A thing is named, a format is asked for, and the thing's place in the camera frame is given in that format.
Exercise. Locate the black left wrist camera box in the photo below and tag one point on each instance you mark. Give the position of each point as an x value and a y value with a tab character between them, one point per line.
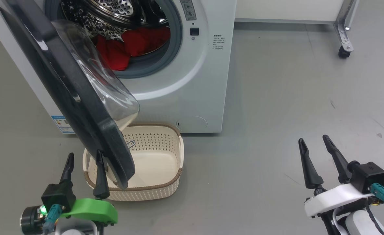
58	195

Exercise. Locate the cream perforated laundry basket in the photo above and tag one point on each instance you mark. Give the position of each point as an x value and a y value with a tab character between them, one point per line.
156	156

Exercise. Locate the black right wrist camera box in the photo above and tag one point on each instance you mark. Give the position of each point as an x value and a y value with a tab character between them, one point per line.
368	174

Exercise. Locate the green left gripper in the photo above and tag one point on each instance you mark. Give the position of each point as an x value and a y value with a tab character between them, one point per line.
94	210

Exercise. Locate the white front-load washing machine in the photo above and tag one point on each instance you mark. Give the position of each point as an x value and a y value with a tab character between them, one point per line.
195	98

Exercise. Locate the washing machine glass door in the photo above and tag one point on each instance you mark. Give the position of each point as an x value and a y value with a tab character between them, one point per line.
65	98

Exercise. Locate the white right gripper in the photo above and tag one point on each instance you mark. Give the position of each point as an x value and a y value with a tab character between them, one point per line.
332	199

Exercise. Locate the grey warning label sticker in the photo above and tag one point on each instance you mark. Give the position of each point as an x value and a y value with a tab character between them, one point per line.
188	11

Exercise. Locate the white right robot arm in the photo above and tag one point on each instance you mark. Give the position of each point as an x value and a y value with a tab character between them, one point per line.
358	225

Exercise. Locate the blue energy label sticker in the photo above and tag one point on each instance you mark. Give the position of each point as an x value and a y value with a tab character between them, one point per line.
61	125

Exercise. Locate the metal cart leg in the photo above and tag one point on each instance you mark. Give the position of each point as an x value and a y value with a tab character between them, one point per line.
343	26

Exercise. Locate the red garment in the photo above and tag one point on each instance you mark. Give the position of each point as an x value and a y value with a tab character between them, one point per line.
113	55

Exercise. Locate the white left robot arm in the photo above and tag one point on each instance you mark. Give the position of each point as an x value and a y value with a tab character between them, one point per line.
74	230

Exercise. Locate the small printed text sticker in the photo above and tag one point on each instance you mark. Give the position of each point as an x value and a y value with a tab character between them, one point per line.
218	42

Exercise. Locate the round drain filter cover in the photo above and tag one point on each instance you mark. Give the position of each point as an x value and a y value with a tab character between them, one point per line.
192	123

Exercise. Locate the steel washer drum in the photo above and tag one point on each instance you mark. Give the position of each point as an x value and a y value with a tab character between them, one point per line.
113	9

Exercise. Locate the black caster wheel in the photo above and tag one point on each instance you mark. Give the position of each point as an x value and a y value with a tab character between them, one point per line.
344	53

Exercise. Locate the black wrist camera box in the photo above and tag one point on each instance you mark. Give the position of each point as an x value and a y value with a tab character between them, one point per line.
368	174
58	195

